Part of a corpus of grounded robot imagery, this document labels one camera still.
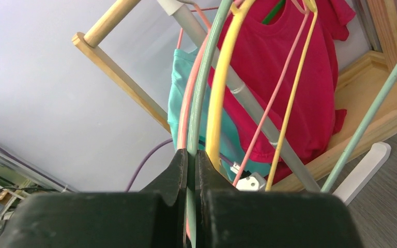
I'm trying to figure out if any yellow plastic hanger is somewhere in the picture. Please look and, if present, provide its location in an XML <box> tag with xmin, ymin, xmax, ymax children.
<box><xmin>205</xmin><ymin>0</ymin><xmax>320</xmax><ymax>192</ymax></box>

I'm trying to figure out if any teal cloth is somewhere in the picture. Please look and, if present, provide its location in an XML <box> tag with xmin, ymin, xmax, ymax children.
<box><xmin>167</xmin><ymin>48</ymin><xmax>270</xmax><ymax>181</ymax></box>

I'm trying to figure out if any wooden drying rack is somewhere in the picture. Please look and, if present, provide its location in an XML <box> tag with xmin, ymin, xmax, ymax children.
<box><xmin>72</xmin><ymin>1</ymin><xmax>397</xmax><ymax>180</ymax></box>

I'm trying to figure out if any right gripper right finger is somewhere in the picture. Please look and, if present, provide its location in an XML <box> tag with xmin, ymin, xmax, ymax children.
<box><xmin>196</xmin><ymin>151</ymin><xmax>363</xmax><ymax>247</ymax></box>

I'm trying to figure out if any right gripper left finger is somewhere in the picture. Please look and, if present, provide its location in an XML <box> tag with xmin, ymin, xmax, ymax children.
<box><xmin>0</xmin><ymin>149</ymin><xmax>188</xmax><ymax>247</ymax></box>

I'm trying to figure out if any pink red cloth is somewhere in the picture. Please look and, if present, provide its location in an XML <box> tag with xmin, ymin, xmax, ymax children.
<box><xmin>207</xmin><ymin>0</ymin><xmax>357</xmax><ymax>184</ymax></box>

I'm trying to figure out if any thin pink wire hanger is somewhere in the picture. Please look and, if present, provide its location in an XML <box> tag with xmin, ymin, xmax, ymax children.
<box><xmin>177</xmin><ymin>1</ymin><xmax>317</xmax><ymax>245</ymax></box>

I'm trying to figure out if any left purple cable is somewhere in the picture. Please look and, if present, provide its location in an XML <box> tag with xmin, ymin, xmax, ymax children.
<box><xmin>126</xmin><ymin>138</ymin><xmax>235</xmax><ymax>192</ymax></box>

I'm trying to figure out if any white garment rack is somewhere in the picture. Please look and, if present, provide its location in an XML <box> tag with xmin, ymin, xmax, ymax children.
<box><xmin>158</xmin><ymin>1</ymin><xmax>391</xmax><ymax>205</ymax></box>

